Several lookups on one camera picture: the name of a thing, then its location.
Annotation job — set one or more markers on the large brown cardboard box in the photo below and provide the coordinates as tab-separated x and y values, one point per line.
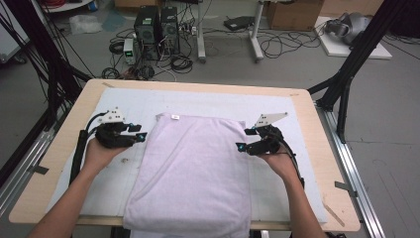
294	15

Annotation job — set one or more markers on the black metal frame stand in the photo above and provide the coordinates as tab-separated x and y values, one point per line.
360	49
46	59

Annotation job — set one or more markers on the white foam mat with grid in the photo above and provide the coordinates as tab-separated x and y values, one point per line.
109	185

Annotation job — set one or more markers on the clear plastic bag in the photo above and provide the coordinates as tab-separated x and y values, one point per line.
85	24

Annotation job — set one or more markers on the grey headset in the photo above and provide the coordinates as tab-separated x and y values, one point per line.
351	26

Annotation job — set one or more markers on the person's right hand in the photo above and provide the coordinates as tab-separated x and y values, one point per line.
280	167

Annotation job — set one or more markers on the person's left hand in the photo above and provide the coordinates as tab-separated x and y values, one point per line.
99	158

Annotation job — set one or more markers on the white floor board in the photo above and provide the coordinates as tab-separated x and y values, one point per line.
336	49

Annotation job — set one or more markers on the flat black device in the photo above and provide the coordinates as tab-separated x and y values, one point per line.
238	23

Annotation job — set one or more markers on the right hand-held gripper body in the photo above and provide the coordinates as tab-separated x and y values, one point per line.
267	142

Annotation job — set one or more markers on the black computer tower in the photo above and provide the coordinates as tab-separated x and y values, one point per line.
169	29
146	31

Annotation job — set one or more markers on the light wooden table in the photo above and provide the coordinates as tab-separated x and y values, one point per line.
317	139

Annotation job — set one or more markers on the white desk leg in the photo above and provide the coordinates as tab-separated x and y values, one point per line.
200	33
256	36

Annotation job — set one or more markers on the aluminium rail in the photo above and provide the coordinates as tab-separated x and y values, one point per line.
29	155
350	172

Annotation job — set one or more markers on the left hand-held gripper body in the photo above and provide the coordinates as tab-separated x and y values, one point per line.
112	135

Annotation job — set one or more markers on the black tape strip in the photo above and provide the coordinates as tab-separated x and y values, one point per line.
39	170
345	187

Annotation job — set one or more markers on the pale pink towel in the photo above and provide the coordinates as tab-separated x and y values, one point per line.
188	178

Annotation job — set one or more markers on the person's dark clothing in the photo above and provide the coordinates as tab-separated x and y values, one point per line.
117	233

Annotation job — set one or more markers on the white bench power supply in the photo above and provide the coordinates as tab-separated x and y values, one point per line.
129	51

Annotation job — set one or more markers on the flat brown cardboard box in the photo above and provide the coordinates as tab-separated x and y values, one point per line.
350	6

